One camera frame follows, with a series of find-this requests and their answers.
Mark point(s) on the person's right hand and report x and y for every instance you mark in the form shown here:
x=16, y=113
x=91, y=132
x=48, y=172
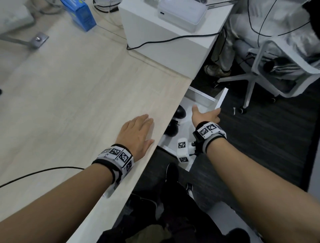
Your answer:
x=203, y=116

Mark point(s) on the person's left hand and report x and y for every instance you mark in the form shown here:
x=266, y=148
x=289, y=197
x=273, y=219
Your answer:
x=133, y=136

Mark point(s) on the person's right thumb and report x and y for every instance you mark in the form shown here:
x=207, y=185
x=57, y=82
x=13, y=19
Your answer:
x=194, y=111

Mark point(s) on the person's left middle finger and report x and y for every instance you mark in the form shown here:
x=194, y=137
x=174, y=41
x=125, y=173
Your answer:
x=143, y=119

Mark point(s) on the person's left thumb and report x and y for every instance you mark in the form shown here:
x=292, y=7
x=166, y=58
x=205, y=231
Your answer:
x=148, y=144

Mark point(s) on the white drawer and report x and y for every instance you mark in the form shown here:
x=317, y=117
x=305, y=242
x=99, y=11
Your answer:
x=197, y=96

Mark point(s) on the person's left forearm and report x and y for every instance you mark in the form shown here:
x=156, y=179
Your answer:
x=55, y=200

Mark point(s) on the person's right forearm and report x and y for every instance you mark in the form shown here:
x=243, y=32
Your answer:
x=265, y=190

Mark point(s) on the black round object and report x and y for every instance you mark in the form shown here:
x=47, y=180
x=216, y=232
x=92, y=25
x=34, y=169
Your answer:
x=180, y=112
x=171, y=129

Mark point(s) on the person's white shoe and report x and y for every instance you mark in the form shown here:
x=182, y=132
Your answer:
x=190, y=189

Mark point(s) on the white cabinet box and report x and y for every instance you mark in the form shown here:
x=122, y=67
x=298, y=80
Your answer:
x=165, y=47

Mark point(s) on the person's black trousers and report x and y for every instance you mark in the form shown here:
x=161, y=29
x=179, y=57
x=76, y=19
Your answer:
x=175, y=215

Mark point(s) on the white office chair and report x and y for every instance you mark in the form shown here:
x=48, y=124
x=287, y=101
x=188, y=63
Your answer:
x=280, y=72

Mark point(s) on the white plastic device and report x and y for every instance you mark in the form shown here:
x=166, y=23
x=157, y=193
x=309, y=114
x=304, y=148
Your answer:
x=182, y=13

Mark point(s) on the blue cardboard box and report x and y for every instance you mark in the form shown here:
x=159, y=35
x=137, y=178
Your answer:
x=80, y=12

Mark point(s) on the grey monitor base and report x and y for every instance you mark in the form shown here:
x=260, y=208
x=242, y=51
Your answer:
x=13, y=15

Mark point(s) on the right wrist marker band camera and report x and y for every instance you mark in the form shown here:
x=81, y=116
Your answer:
x=207, y=132

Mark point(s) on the wrist marker band camera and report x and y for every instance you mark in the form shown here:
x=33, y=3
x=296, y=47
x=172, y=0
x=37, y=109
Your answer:
x=207, y=132
x=117, y=156

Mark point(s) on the left wrist marker band camera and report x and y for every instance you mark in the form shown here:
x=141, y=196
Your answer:
x=117, y=156

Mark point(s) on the grey metal bracket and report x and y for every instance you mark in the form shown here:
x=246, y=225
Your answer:
x=37, y=40

